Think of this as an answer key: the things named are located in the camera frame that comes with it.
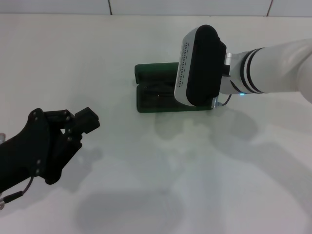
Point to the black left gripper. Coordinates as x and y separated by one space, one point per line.
26 151

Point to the green glasses case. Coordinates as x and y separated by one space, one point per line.
156 104

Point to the black thin-framed glasses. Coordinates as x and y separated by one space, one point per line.
158 90

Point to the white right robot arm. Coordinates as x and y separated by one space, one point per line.
275 68

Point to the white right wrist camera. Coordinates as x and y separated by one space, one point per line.
202 65

